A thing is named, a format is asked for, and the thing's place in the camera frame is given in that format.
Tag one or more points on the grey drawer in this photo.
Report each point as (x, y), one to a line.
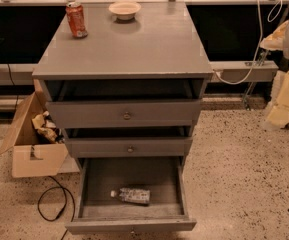
(129, 147)
(97, 114)
(97, 211)

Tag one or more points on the crumpled wrappers in box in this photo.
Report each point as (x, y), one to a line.
(45, 127)

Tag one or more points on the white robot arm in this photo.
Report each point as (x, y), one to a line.
(285, 49)

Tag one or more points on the white paper bowl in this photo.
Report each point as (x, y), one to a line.
(125, 10)

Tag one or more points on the grey wall rail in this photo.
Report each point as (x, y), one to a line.
(232, 71)

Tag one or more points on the grey middle drawer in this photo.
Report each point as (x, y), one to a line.
(129, 147)

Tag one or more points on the grey drawer cabinet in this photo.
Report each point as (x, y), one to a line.
(157, 55)

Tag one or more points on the metal stand pole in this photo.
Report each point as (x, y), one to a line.
(259, 59)

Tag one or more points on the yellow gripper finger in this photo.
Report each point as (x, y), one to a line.
(277, 110)
(274, 41)

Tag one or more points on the orange soda can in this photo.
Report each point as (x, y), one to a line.
(75, 17)

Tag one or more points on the open cardboard box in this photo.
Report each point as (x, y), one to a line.
(30, 157)

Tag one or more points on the grey top drawer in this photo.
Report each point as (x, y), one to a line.
(97, 114)

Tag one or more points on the clear plastic water bottle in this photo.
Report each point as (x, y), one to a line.
(132, 195)

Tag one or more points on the grey bottom drawer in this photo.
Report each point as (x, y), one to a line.
(97, 211)

